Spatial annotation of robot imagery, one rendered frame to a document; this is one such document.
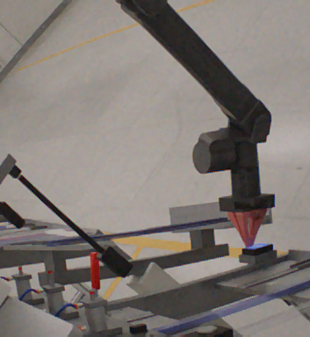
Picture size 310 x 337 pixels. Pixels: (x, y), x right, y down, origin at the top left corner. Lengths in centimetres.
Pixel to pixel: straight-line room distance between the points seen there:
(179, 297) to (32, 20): 825
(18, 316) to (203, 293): 85
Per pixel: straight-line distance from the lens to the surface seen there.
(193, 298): 123
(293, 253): 136
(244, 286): 120
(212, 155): 124
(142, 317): 107
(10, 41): 914
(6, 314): 42
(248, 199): 127
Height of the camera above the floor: 155
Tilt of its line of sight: 24 degrees down
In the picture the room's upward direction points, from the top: 46 degrees counter-clockwise
